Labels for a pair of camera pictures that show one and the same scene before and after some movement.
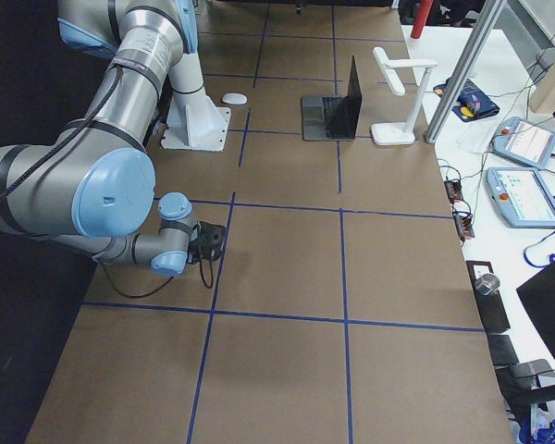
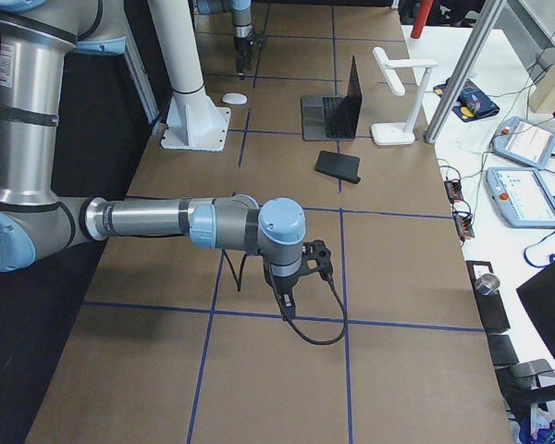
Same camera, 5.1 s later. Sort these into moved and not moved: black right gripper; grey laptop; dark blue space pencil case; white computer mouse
Moved: black right gripper
Not moved: white computer mouse; grey laptop; dark blue space pencil case
